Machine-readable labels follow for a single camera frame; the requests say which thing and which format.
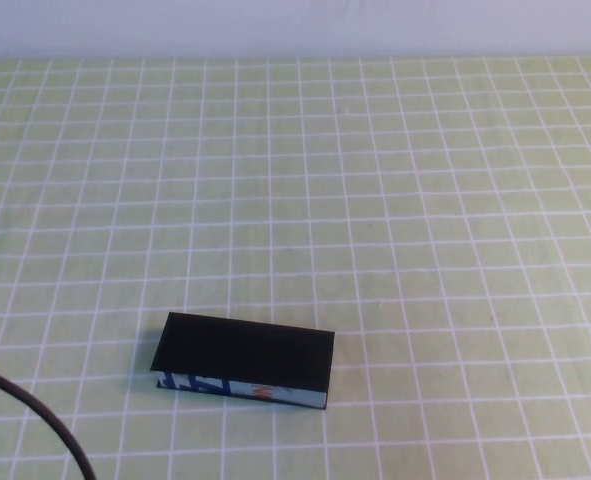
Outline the black glasses case printed side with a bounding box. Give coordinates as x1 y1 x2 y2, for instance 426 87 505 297
149 311 337 412

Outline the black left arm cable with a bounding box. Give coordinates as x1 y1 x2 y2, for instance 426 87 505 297
0 363 98 480

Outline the green checked tablecloth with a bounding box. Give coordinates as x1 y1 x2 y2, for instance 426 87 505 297
0 55 591 480

